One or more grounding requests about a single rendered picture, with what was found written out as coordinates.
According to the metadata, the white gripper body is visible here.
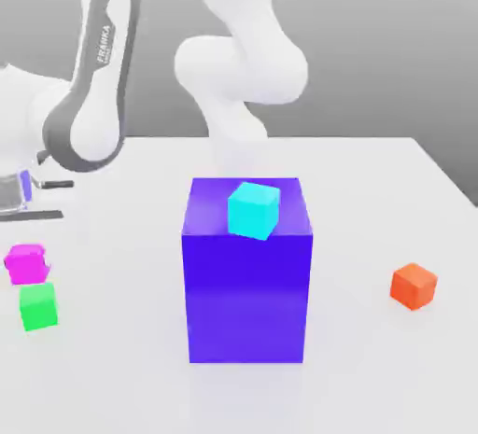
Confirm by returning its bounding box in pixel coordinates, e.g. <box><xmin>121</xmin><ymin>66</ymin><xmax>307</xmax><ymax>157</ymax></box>
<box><xmin>0</xmin><ymin>204</ymin><xmax>66</xmax><ymax>244</ymax></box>

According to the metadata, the small magenta cube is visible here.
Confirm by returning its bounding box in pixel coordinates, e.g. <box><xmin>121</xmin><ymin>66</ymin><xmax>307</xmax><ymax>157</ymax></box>
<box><xmin>3</xmin><ymin>243</ymin><xmax>52</xmax><ymax>287</ymax></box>

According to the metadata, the small cyan cube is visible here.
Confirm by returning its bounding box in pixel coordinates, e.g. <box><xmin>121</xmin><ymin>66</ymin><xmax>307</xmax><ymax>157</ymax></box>
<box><xmin>226</xmin><ymin>181</ymin><xmax>282</xmax><ymax>242</ymax></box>

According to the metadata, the large purple box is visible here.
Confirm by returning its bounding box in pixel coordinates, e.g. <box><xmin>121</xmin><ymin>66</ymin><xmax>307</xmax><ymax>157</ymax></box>
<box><xmin>180</xmin><ymin>176</ymin><xmax>314</xmax><ymax>365</ymax></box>

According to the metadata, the small orange cube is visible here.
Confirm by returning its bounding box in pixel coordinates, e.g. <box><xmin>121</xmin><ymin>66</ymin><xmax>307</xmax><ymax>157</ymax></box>
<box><xmin>389</xmin><ymin>261</ymin><xmax>439</xmax><ymax>312</ymax></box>

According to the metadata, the small green cube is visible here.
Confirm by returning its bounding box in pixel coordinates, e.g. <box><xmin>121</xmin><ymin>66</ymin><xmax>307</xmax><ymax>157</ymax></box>
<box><xmin>19</xmin><ymin>282</ymin><xmax>60</xmax><ymax>333</ymax></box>

